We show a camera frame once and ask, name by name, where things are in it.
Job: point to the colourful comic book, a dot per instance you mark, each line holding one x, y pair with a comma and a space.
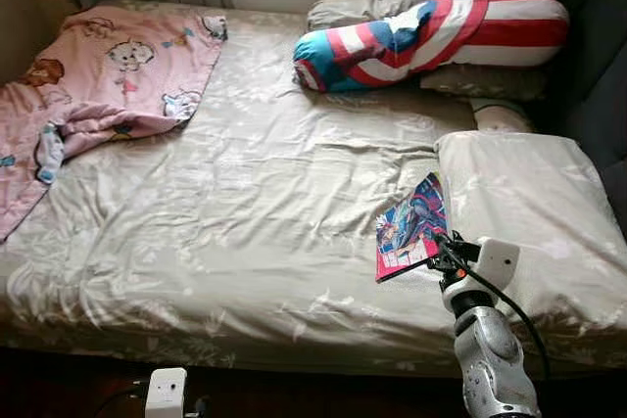
407, 227

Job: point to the pink cartoon blanket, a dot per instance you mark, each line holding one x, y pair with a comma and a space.
108, 75

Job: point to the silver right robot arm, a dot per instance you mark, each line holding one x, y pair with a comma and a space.
490, 359

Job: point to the large beige floral pillow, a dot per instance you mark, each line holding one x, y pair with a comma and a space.
549, 203

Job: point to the flat beige pillow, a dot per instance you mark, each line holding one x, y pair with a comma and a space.
490, 83

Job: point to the beige floral bed sheet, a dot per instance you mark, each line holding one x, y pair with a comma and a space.
274, 222

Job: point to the red white blue striped cushion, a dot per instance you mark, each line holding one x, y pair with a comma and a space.
441, 41

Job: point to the dark grey upholstered furniture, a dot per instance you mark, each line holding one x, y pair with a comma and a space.
598, 66

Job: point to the small beige pillow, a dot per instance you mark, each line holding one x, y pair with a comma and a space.
338, 10

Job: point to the blue and white sock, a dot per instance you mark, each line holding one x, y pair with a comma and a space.
49, 154

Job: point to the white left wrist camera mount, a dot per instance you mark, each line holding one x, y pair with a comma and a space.
165, 394

